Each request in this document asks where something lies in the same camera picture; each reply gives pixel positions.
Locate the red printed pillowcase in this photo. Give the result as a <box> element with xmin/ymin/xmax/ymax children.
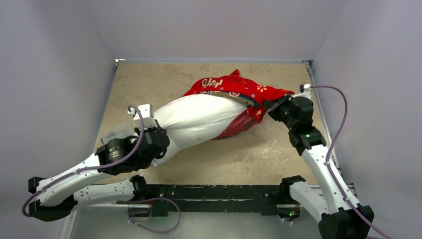
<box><xmin>183</xmin><ymin>69</ymin><xmax>295</xmax><ymax>139</ymax></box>

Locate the metal corner bracket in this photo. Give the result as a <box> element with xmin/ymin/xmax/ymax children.
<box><xmin>115</xmin><ymin>59</ymin><xmax>126</xmax><ymax>68</ymax></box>

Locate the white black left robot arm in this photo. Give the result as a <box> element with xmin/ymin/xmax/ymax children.
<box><xmin>22</xmin><ymin>127</ymin><xmax>170</xmax><ymax>222</ymax></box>

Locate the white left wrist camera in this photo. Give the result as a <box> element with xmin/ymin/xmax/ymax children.
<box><xmin>127</xmin><ymin>104</ymin><xmax>159</xmax><ymax>130</ymax></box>

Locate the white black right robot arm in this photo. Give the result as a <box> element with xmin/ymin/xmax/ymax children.
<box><xmin>262</xmin><ymin>94</ymin><xmax>374</xmax><ymax>239</ymax></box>

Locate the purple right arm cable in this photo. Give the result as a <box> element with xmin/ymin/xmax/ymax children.
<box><xmin>282</xmin><ymin>85</ymin><xmax>393</xmax><ymax>239</ymax></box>

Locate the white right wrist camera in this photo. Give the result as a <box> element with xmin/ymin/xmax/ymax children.
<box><xmin>292</xmin><ymin>84</ymin><xmax>312</xmax><ymax>100</ymax></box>

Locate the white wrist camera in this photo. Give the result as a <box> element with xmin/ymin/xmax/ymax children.
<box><xmin>292</xmin><ymin>84</ymin><xmax>312</xmax><ymax>100</ymax></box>
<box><xmin>127</xmin><ymin>104</ymin><xmax>159</xmax><ymax>130</ymax></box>

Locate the aluminium front frame rail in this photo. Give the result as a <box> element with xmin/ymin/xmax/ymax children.
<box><xmin>58</xmin><ymin>184</ymin><xmax>368</xmax><ymax>239</ymax></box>

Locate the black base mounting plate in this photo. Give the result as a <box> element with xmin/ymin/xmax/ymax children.
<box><xmin>117</xmin><ymin>184</ymin><xmax>312</xmax><ymax>217</ymax></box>

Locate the white pillow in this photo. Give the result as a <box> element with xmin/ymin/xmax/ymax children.
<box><xmin>152</xmin><ymin>94</ymin><xmax>246</xmax><ymax>167</ymax></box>

